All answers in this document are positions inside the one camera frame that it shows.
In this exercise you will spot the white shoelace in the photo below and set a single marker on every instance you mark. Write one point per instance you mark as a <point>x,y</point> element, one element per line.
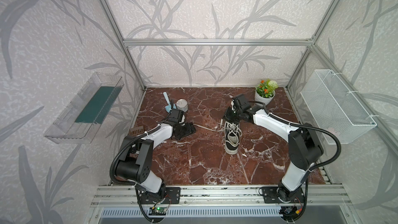
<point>229,128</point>

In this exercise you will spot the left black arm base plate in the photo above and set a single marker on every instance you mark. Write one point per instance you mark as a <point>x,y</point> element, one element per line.
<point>166,195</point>

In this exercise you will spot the black white canvas sneaker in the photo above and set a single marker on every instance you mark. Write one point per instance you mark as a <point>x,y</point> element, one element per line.
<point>231,144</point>

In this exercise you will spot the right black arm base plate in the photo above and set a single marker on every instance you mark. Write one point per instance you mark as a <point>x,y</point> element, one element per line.
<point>277,195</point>

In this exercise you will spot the clear plastic wall tray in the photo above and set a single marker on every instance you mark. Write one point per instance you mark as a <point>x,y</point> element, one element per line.
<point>84,115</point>

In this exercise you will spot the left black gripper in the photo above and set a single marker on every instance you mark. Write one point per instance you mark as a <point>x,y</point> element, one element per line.
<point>184,129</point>

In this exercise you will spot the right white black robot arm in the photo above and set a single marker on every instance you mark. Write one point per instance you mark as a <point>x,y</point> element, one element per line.
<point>305,147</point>

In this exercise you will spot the white wire basket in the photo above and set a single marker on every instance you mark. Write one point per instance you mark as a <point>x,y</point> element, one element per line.
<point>335,108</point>

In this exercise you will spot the silver tin can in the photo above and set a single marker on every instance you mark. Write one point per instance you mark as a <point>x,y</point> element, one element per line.
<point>182,105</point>

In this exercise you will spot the aluminium front rail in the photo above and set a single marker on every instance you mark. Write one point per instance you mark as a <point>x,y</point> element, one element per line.
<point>219,195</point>

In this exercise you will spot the right controller board with wires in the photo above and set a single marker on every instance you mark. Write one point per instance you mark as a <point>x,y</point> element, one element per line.
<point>290,210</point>

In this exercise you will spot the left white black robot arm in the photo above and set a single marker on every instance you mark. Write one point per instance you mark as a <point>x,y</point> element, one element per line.
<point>132,164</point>

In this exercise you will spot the light blue scoop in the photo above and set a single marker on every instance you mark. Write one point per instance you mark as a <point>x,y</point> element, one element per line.
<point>168,107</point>

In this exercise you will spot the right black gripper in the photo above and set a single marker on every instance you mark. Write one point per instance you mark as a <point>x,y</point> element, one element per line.
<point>231,113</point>

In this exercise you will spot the potted plant white pot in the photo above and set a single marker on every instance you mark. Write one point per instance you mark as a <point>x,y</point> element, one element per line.
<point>265,92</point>

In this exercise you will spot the green circuit board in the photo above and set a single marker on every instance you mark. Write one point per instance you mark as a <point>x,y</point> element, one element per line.
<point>158,211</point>

